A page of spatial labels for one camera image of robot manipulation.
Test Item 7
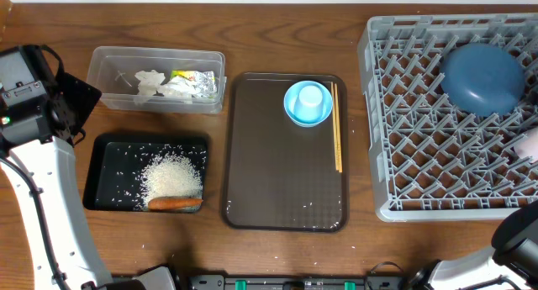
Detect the orange carrot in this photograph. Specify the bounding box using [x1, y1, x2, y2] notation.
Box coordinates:
[147, 197, 203, 211]

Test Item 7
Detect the light blue bowl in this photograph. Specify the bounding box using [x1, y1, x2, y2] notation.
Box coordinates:
[283, 81, 332, 128]

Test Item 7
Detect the dark blue plate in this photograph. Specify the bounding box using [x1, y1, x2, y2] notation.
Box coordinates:
[440, 43, 525, 117]

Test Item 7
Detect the white tissue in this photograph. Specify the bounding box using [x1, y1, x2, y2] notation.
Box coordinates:
[134, 70, 166, 104]
[157, 76, 197, 98]

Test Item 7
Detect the black waste tray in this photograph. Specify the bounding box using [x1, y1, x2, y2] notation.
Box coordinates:
[82, 134, 208, 213]

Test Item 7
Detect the clear plastic bin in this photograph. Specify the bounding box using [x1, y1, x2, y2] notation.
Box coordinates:
[87, 46, 226, 113]

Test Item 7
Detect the grey dishwasher rack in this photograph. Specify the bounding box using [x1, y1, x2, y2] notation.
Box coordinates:
[357, 13, 537, 222]

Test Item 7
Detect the wooden chopstick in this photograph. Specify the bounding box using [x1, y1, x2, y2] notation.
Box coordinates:
[330, 82, 340, 172]
[333, 83, 343, 173]

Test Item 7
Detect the light blue cup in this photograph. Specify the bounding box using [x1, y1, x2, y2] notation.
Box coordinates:
[293, 85, 324, 123]

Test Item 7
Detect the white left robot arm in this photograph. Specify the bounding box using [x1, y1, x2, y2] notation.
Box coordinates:
[1, 45, 176, 289]

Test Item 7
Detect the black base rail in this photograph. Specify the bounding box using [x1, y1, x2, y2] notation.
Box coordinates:
[165, 263, 407, 290]

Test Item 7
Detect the pale pink cup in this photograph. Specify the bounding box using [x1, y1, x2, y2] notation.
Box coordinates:
[514, 129, 538, 163]

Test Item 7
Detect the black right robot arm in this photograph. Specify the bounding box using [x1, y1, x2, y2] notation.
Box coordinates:
[400, 202, 537, 289]

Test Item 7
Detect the pile of white rice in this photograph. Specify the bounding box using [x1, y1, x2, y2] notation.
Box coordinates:
[136, 152, 203, 210]

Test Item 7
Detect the silver foil snack wrapper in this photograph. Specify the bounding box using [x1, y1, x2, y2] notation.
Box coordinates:
[170, 70, 218, 98]

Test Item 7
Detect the dark brown serving tray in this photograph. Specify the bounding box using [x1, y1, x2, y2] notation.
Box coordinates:
[221, 72, 349, 233]

